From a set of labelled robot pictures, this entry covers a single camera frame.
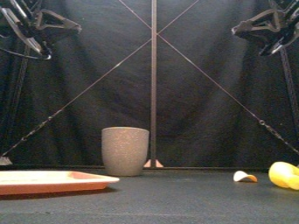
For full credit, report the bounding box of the yellow toy banana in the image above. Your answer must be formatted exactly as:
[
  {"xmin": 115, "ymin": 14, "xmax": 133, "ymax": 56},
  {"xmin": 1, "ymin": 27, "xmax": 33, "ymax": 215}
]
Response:
[{"xmin": 267, "ymin": 161, "xmax": 299, "ymax": 192}]

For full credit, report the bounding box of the black vertical strut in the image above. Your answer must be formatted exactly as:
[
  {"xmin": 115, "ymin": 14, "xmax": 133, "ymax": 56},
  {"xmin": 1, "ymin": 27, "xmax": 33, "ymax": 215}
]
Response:
[
  {"xmin": 4, "ymin": 43, "xmax": 33, "ymax": 147},
  {"xmin": 279, "ymin": 47, "xmax": 299, "ymax": 130}
]

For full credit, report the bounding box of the black cloth backdrop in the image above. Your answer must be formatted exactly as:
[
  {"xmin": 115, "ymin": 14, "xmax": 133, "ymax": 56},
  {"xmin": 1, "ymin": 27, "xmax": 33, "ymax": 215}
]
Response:
[{"xmin": 0, "ymin": 0, "xmax": 299, "ymax": 171}]

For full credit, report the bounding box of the grey speckled cup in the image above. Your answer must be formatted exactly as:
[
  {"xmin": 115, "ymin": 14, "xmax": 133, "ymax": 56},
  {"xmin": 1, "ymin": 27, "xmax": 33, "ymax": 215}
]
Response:
[{"xmin": 100, "ymin": 126, "xmax": 151, "ymax": 178}]

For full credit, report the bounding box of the small white orange peel piece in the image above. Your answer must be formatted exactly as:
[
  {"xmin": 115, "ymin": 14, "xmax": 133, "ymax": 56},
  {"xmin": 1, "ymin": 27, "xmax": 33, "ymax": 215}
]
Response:
[{"xmin": 232, "ymin": 171, "xmax": 259, "ymax": 184}]

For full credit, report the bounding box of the pink and orange rectangular tray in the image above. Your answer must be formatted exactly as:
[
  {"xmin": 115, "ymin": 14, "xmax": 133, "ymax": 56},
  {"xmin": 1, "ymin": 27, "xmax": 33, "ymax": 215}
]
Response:
[{"xmin": 0, "ymin": 170, "xmax": 120, "ymax": 197}]

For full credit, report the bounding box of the black looped cable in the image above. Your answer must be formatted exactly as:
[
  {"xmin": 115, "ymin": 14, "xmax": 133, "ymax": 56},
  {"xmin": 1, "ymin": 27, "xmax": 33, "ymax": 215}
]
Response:
[{"xmin": 0, "ymin": 45, "xmax": 52, "ymax": 61}]

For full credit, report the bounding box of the thin diagonal brace wire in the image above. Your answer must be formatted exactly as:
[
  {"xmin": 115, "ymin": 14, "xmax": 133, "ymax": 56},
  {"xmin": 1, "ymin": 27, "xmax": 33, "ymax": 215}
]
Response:
[
  {"xmin": 0, "ymin": 0, "xmax": 201, "ymax": 158},
  {"xmin": 116, "ymin": 0, "xmax": 299, "ymax": 155}
]

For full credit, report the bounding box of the metal vertical frame post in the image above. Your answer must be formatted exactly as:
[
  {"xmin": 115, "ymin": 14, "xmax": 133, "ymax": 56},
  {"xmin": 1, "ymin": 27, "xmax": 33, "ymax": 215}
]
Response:
[{"xmin": 149, "ymin": 0, "xmax": 159, "ymax": 169}]

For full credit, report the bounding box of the grey corner bracket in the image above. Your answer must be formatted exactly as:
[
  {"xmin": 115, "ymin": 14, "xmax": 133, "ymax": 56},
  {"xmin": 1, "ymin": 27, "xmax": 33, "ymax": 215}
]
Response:
[{"xmin": 0, "ymin": 156, "xmax": 14, "ymax": 166}]

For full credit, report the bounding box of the pale post foot bracket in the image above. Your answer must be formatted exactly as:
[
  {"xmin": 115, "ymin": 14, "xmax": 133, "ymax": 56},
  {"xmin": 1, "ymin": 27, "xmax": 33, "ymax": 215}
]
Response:
[{"xmin": 143, "ymin": 158, "xmax": 164, "ymax": 169}]

